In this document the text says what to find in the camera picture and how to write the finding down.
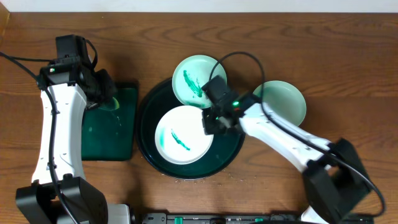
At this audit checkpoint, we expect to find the round dark green tray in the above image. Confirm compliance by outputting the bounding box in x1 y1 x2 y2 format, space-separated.
136 78 245 180

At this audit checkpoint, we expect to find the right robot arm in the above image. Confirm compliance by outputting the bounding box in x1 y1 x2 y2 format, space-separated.
203 90 376 223

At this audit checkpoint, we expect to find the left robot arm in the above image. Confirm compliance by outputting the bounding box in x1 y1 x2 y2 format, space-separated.
16 66 130 224

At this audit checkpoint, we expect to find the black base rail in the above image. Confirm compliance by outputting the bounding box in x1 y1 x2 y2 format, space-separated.
139 212 376 224

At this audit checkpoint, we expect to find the pale green plate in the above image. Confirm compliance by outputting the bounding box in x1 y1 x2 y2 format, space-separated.
253 80 307 126
172 55 217 109

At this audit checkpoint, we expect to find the rectangular dark green tray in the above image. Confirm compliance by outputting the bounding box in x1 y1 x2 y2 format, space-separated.
81 83 138 161

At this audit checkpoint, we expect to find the green scrubbing sponge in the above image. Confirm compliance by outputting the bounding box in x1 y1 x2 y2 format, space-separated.
99 97 120 111

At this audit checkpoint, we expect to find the pale green plate top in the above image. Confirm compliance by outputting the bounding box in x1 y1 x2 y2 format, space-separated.
172 55 217 109

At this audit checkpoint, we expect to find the white plate green smear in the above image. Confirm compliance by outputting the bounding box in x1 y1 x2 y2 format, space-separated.
154 105 214 165

